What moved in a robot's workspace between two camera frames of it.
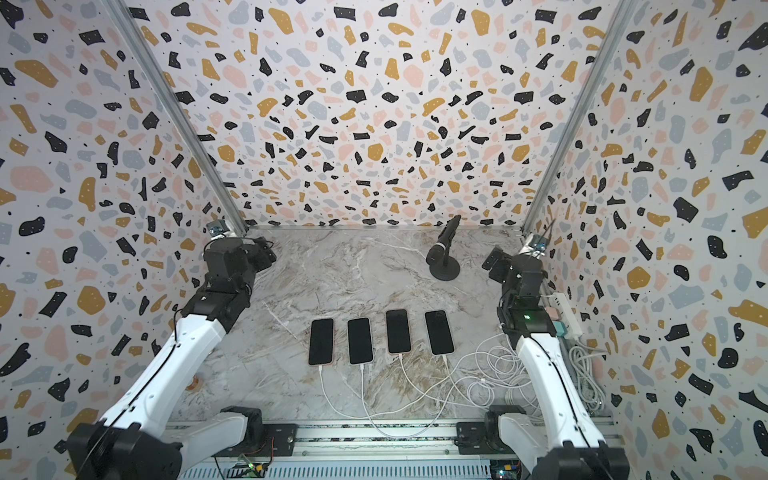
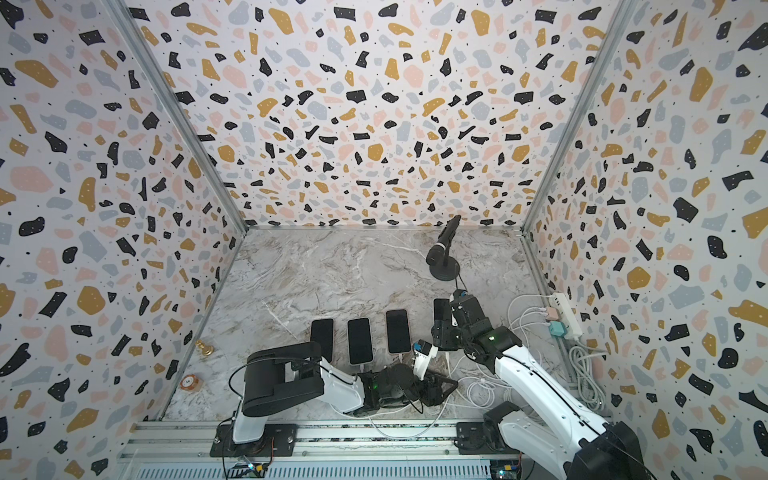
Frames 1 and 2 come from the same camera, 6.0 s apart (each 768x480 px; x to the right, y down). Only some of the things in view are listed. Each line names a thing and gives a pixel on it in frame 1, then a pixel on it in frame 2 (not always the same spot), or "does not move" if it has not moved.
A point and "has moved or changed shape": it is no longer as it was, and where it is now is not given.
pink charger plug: [554, 313] does not move
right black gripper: [505, 264] to [440, 333]
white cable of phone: [403, 436] does not move
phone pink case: [321, 343] does not move
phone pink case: [398, 335] does not move
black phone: [439, 332] has moved or changed shape
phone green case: [360, 341] does not move
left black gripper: [262, 252] to [435, 390]
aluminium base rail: [383, 451] does not move
